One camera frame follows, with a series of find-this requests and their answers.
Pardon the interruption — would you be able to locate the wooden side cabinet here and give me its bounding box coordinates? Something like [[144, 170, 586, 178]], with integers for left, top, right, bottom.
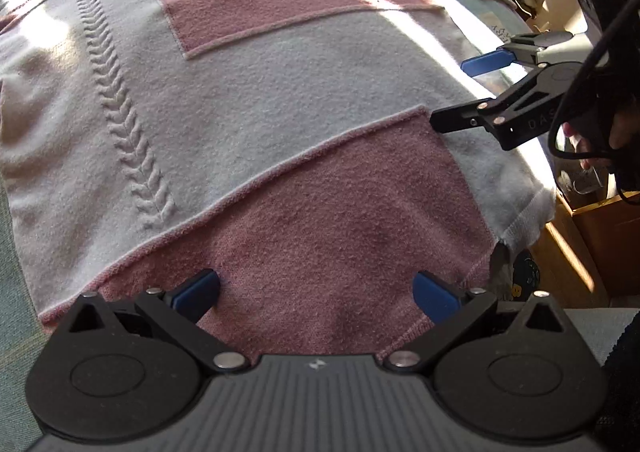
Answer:
[[530, 195, 639, 308]]

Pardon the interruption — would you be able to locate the green plaid bed blanket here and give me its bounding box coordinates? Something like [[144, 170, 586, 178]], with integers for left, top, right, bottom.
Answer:
[[0, 0, 551, 452]]

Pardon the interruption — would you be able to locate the black cable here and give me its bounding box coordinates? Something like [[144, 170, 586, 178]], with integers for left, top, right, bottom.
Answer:
[[546, 0, 640, 205]]

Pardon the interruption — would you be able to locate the pink and white sweater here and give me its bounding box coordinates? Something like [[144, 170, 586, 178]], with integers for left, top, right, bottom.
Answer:
[[0, 0, 558, 358]]

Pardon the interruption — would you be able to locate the person's right hand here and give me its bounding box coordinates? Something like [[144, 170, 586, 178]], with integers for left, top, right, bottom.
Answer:
[[562, 105, 639, 157]]

